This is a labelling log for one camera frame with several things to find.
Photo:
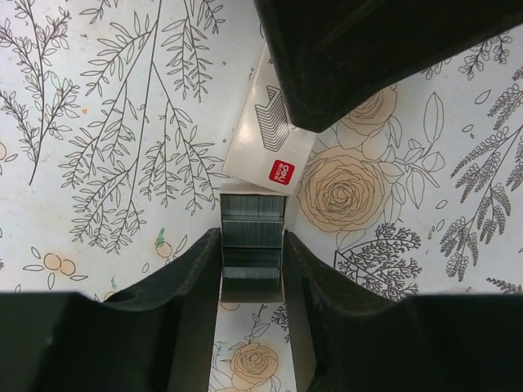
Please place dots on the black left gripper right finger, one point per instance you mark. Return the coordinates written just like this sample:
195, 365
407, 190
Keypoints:
346, 338

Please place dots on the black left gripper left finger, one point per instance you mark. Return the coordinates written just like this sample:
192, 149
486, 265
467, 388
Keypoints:
156, 335

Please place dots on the small staple box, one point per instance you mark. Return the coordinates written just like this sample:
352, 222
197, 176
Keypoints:
267, 149

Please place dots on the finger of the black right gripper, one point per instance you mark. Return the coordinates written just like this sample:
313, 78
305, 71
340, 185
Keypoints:
331, 56

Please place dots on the floral patterned table mat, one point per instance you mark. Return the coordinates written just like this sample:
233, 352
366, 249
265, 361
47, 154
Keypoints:
116, 119

